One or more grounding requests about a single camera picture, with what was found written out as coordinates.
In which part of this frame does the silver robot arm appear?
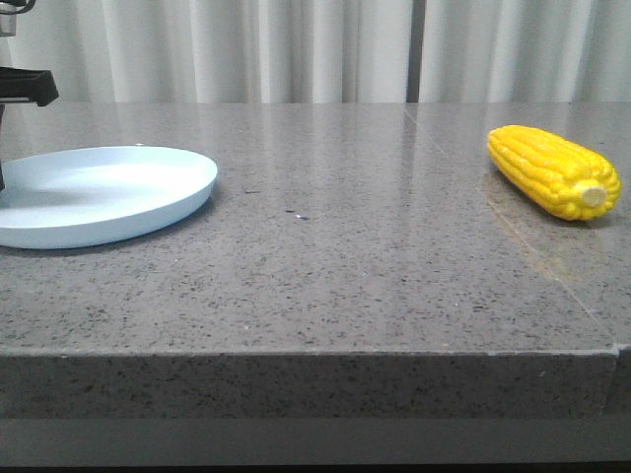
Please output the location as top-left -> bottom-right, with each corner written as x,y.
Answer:
1,0 -> 59,114

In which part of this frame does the white pleated curtain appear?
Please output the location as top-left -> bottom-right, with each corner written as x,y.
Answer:
1,1 -> 630,103

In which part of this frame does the yellow plastic corn cob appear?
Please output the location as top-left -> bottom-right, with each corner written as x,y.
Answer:
487,125 -> 622,221

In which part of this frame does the light blue round plate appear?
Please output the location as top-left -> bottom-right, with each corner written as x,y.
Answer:
1,146 -> 218,249

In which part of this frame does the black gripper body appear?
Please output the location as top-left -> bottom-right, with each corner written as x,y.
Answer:
0,67 -> 59,106

